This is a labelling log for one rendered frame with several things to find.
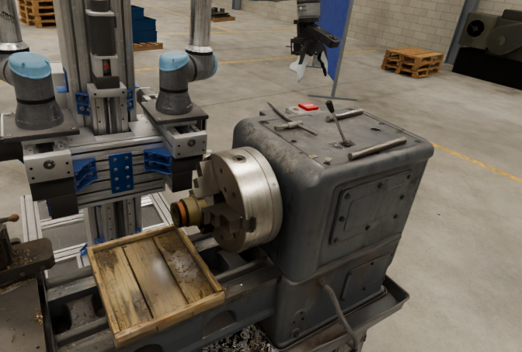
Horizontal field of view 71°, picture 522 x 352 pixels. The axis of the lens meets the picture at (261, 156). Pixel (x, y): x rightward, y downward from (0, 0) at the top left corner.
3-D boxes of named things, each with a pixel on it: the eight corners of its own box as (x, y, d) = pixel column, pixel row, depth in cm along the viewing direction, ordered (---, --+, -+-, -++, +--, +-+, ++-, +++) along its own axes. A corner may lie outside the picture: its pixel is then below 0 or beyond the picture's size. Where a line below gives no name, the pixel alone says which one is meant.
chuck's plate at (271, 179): (226, 201, 138) (237, 128, 121) (271, 262, 117) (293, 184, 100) (217, 203, 136) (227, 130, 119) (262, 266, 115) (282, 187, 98)
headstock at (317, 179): (330, 176, 180) (346, 99, 162) (411, 232, 145) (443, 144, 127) (222, 204, 149) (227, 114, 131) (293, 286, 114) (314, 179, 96)
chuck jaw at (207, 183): (223, 192, 116) (214, 156, 117) (229, 190, 112) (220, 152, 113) (189, 200, 110) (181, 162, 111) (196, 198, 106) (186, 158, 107)
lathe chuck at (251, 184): (217, 203, 136) (227, 130, 119) (262, 266, 115) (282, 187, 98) (195, 209, 131) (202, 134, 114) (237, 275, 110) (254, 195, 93)
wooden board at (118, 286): (178, 230, 132) (178, 221, 130) (224, 303, 106) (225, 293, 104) (87, 256, 116) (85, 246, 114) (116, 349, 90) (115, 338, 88)
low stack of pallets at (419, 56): (405, 64, 904) (410, 46, 884) (439, 73, 851) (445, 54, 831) (379, 68, 824) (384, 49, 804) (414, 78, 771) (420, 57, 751)
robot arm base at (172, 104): (151, 103, 158) (150, 81, 154) (184, 101, 166) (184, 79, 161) (162, 116, 147) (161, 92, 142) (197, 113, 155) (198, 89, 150)
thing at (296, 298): (302, 300, 219) (330, 176, 180) (361, 367, 185) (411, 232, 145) (211, 343, 188) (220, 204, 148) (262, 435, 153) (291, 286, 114)
